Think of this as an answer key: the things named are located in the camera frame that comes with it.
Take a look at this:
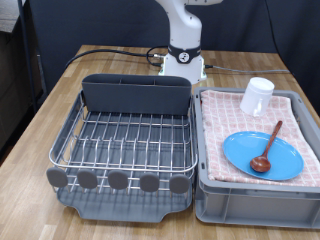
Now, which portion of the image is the white mug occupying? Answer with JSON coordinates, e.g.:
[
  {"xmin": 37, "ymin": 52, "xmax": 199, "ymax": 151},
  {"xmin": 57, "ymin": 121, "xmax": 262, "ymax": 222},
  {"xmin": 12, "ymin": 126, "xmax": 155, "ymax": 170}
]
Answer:
[{"xmin": 239, "ymin": 76, "xmax": 276, "ymax": 118}]

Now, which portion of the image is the grey plastic crate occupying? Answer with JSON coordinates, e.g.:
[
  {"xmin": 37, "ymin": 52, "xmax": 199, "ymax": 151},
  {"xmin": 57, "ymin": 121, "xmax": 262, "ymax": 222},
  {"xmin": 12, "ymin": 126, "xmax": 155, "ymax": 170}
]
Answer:
[{"xmin": 193, "ymin": 86, "xmax": 320, "ymax": 230}]

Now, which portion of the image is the blue plate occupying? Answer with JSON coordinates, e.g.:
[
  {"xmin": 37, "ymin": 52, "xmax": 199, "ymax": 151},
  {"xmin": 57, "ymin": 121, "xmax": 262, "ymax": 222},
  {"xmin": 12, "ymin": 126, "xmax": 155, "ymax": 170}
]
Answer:
[{"xmin": 222, "ymin": 130, "xmax": 305, "ymax": 182}]

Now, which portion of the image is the dark grey cutlery holder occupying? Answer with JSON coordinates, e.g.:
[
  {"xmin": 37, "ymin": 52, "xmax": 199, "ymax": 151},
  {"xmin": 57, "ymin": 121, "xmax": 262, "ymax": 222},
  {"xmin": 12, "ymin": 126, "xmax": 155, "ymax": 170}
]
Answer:
[{"xmin": 81, "ymin": 73, "xmax": 193, "ymax": 116}]

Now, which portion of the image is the dark side cabinet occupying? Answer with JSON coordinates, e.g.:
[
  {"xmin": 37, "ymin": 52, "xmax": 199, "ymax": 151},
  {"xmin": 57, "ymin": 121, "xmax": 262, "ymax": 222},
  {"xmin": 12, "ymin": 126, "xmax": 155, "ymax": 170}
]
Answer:
[{"xmin": 0, "ymin": 0, "xmax": 44, "ymax": 158}]

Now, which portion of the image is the grey table cable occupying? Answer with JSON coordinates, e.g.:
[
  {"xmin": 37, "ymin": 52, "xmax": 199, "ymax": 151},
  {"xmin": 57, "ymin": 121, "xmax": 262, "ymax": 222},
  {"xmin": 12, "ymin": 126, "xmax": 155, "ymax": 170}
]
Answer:
[{"xmin": 203, "ymin": 64, "xmax": 291, "ymax": 74}]

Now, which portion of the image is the pink checked cloth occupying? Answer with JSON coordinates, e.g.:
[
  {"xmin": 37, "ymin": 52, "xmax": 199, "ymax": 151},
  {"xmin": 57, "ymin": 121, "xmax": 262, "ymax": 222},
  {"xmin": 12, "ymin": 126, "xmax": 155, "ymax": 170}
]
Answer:
[{"xmin": 200, "ymin": 89, "xmax": 320, "ymax": 188}]

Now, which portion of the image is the brown wooden spoon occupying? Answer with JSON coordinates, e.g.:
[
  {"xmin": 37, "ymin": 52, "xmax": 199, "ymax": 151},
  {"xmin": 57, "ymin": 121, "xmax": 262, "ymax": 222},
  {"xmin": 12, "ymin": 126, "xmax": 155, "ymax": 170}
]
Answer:
[{"xmin": 249, "ymin": 120, "xmax": 284, "ymax": 174}]

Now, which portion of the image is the dark metal frame pole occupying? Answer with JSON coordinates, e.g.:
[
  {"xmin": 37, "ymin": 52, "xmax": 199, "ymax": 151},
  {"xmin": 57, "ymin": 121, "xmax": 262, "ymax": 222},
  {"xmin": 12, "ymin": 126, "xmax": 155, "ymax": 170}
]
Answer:
[{"xmin": 17, "ymin": 0, "xmax": 38, "ymax": 114}]

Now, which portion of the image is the grey dish drying rack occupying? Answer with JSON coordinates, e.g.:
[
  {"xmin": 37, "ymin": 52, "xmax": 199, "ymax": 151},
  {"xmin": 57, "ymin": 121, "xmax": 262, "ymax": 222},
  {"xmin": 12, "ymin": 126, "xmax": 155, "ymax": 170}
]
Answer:
[{"xmin": 54, "ymin": 89, "xmax": 196, "ymax": 224}]

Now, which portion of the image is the metal wire dish rack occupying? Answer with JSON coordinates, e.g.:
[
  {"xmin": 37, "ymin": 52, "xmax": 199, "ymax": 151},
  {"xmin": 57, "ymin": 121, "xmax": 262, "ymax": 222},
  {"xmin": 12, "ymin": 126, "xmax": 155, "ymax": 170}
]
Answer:
[{"xmin": 46, "ymin": 91, "xmax": 198, "ymax": 198}]

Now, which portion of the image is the black table cable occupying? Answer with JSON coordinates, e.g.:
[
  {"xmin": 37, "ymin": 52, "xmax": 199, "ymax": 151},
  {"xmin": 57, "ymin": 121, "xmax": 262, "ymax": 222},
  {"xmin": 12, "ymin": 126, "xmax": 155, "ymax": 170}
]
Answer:
[{"xmin": 64, "ymin": 45, "xmax": 169, "ymax": 69}]

